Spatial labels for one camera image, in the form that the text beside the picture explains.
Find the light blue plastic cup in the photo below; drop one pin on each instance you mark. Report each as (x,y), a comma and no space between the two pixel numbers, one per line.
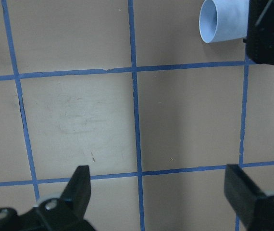
(223,20)

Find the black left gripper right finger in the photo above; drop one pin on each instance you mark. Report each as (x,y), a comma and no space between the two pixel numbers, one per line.
(254,207)

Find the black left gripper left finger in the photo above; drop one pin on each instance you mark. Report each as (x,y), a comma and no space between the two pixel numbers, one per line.
(65,213)

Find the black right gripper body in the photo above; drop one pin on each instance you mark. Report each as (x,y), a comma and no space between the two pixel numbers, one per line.
(260,34)

